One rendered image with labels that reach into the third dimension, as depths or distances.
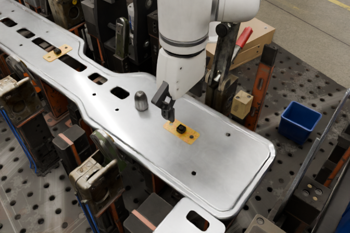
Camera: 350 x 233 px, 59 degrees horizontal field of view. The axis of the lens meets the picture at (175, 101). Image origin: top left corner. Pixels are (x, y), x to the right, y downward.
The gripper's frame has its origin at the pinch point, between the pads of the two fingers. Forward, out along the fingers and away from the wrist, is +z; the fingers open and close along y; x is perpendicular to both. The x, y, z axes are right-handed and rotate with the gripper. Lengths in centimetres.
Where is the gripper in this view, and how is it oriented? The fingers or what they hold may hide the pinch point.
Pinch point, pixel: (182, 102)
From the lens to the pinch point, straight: 65.6
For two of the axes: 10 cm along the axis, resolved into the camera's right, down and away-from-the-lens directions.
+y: -6.4, 5.6, -5.3
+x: 7.7, 4.6, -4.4
